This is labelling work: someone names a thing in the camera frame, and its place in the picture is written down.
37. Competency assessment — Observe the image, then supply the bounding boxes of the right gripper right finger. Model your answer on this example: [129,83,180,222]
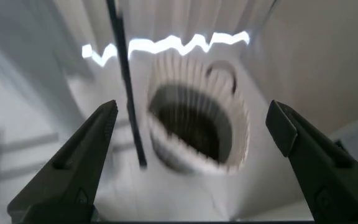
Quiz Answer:
[265,99,358,224]

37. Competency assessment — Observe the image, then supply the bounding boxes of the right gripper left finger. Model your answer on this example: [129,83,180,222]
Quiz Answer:
[6,99,119,223]

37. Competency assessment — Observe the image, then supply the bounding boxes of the black clothes rack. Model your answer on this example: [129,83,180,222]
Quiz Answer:
[0,0,149,209]

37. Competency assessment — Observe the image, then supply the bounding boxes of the white laundry basket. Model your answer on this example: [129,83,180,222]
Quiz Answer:
[146,51,250,175]

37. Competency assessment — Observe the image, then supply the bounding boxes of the white curtain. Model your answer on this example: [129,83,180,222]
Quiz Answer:
[51,0,279,43]

